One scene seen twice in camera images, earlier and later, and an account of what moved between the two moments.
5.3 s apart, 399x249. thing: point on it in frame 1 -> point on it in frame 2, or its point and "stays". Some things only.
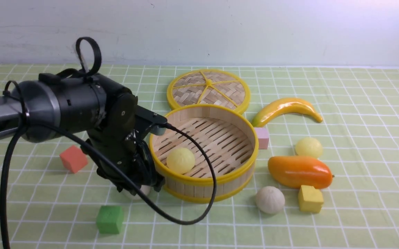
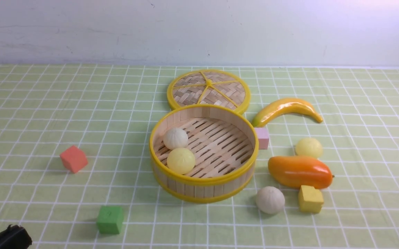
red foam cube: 73,158 stays
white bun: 146,189 -> 175,138
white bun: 270,200 stays
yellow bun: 309,147 stays
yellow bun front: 181,159 stays
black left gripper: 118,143 -> 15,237
